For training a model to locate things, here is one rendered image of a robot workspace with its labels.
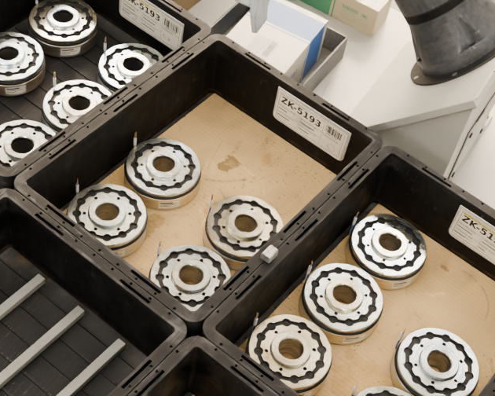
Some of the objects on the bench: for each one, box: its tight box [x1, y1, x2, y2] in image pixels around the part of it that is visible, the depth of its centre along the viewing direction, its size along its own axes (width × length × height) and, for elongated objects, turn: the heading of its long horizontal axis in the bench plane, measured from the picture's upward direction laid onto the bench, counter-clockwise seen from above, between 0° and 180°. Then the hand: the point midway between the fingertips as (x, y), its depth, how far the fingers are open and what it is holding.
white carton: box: [226, 0, 328, 83], centre depth 165 cm, size 20×12×9 cm, turn 145°
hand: (286, 11), depth 127 cm, fingers open, 14 cm apart
